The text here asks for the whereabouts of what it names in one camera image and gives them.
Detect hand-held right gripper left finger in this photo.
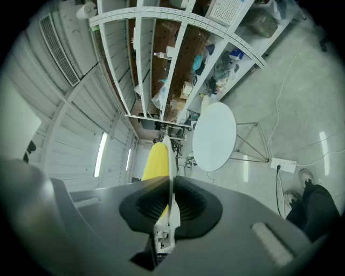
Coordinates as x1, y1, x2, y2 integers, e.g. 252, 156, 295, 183
0, 157, 171, 276

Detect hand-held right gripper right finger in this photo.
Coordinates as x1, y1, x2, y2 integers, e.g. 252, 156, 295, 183
161, 176, 326, 276

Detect yellow banana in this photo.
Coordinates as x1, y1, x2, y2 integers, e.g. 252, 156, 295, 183
141, 135, 181, 235

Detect round white table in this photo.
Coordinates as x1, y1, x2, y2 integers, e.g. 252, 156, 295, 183
192, 101, 270, 173

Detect white sneaker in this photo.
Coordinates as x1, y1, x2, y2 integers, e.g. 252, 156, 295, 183
298, 168, 315, 189
282, 190, 300, 210

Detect person's black trousers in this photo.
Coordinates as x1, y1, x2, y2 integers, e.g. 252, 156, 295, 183
285, 184, 341, 243

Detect white power strip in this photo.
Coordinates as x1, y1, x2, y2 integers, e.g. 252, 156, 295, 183
270, 157, 297, 174

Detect white power strip lead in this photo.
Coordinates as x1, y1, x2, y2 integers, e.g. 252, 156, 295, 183
295, 150, 345, 167

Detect cream plastic trash bin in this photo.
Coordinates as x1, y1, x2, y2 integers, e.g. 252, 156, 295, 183
201, 95, 217, 114

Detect heap of colourful bags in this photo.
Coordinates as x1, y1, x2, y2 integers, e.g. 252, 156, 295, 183
209, 51, 239, 95

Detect teal cloth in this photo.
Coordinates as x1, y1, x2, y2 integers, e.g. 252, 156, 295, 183
191, 53, 204, 73

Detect blue box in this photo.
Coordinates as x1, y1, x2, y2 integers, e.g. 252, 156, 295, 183
229, 48, 245, 61

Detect white air conditioner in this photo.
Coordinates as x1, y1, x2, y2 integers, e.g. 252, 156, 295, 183
38, 0, 100, 87

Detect brown pegboard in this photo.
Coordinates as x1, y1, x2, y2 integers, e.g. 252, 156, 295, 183
126, 0, 213, 119

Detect dark green bag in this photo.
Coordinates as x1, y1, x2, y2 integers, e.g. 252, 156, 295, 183
241, 8, 278, 38

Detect white paper roll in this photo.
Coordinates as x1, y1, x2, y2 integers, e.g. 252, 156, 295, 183
77, 2, 97, 19

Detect white perforated basket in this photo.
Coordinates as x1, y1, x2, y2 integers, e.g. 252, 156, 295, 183
206, 0, 250, 26

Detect white metal shelf unit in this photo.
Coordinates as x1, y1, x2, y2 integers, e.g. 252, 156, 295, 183
88, 0, 305, 127

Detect black adapter cable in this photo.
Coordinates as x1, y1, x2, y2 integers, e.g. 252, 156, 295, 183
274, 164, 287, 219

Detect long white floor cable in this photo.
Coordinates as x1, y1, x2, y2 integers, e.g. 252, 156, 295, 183
266, 29, 316, 160

